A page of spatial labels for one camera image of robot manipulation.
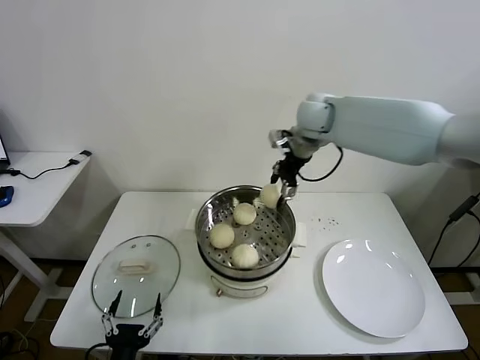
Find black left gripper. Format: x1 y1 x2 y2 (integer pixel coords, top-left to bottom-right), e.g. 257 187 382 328
99 289 165 360

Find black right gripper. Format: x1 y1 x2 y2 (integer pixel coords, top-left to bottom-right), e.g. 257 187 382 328
270 147 313 209

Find white steamed baozi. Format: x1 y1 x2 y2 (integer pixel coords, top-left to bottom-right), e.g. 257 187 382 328
260 184 281 209
229 243 260 269
208 223 236 250
233 202 258 227

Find glass lid with cream handle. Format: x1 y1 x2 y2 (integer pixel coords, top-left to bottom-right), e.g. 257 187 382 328
91 235 182 320

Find perforated steel steamer basket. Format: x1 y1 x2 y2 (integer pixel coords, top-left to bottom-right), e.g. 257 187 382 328
194 184 297 273

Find scattered dark crumbs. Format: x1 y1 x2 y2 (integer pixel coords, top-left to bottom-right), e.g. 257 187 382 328
309 215 341 232

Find large white plate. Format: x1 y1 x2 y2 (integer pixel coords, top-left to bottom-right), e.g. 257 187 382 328
321 238 427 338

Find white side table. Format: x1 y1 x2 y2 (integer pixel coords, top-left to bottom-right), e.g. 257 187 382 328
0 151 93 323

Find dark laptop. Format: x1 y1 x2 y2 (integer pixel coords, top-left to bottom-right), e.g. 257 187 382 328
0 110 12 174

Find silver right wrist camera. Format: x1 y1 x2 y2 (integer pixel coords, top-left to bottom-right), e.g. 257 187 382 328
268 128 292 149

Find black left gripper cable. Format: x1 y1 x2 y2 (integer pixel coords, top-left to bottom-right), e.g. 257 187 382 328
84 343 114 360

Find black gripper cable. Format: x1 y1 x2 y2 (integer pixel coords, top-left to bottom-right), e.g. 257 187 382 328
298 144 345 182
84 343 114 360

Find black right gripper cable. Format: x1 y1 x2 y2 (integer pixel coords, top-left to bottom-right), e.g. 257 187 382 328
298 144 345 182

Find pale floor cable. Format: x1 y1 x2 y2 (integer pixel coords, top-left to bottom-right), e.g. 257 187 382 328
10 318 38 352

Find grey black cable adapter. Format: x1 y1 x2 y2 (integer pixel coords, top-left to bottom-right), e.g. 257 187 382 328
67 150 93 167

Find black desk cable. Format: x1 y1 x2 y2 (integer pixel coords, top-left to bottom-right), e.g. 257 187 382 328
0 160 82 181

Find black power adapter with cable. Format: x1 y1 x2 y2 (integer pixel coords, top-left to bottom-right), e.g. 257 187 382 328
427 190 480 266

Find thin black hanging cable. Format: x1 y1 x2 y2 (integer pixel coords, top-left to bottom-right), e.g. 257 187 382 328
455 210 480 268

